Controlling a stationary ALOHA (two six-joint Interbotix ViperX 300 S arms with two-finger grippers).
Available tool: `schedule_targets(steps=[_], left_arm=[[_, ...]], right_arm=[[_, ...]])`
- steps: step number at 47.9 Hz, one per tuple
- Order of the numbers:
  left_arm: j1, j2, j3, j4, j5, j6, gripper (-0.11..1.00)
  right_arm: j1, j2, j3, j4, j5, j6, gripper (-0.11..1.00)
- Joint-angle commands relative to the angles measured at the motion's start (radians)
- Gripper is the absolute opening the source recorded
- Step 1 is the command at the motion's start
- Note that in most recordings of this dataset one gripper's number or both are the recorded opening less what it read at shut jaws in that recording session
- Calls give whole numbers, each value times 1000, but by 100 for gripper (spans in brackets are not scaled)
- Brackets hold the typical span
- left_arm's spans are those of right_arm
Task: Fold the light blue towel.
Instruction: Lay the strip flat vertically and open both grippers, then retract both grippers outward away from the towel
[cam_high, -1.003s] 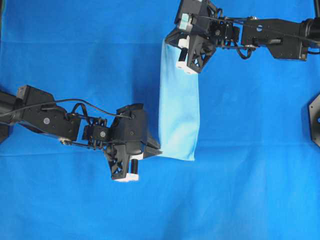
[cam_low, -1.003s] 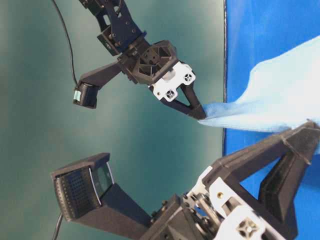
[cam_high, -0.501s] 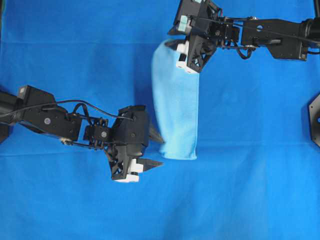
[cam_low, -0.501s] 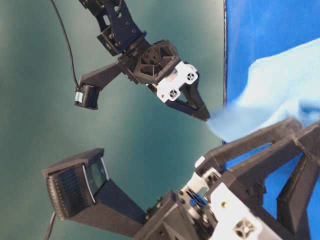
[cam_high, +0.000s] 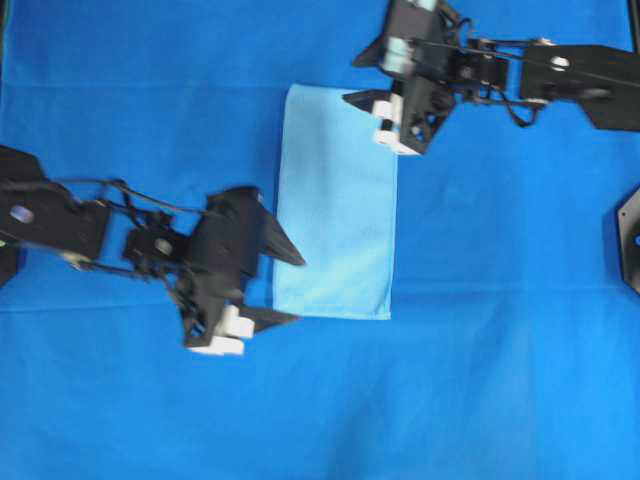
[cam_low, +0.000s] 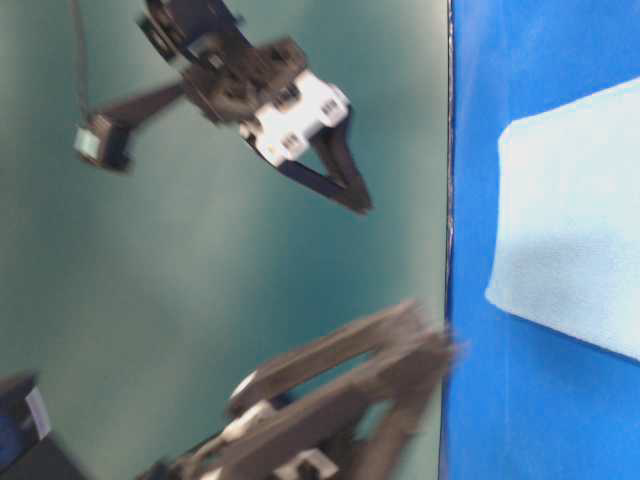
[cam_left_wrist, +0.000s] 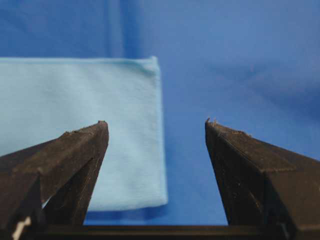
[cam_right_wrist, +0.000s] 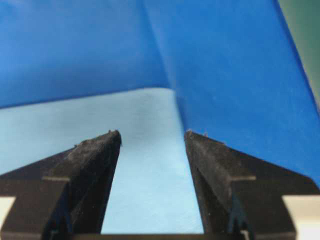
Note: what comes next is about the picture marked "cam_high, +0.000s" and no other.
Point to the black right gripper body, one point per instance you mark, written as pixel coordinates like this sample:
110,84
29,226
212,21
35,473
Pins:
411,113

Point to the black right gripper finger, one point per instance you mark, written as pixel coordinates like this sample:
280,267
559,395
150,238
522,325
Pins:
374,102
373,55

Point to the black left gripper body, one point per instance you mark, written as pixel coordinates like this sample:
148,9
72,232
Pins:
209,302

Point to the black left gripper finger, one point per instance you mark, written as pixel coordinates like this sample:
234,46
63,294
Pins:
254,320
276,244

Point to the light blue towel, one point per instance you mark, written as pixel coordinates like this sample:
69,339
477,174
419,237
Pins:
336,200

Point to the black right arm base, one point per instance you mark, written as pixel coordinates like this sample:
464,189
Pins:
627,228

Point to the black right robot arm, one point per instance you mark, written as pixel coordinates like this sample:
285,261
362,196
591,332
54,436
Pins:
430,78

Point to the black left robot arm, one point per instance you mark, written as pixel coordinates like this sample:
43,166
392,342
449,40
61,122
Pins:
96,235

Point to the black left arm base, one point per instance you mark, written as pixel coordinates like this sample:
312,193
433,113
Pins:
11,261

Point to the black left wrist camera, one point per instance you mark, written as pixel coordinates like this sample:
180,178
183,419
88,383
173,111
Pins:
227,238

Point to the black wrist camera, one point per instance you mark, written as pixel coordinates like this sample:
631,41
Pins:
412,38
227,238

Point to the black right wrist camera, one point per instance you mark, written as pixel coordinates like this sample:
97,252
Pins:
412,38

